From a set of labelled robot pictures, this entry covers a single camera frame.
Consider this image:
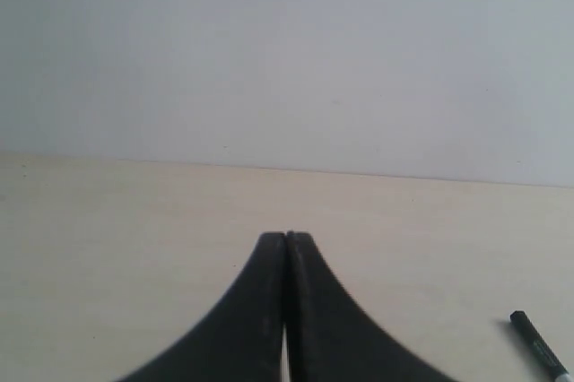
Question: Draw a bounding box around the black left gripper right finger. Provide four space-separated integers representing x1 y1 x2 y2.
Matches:
284 231 452 382

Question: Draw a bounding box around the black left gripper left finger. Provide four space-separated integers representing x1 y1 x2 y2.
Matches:
122 232 286 381

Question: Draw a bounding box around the black and white whiteboard marker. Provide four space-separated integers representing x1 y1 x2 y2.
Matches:
509 310 573 382

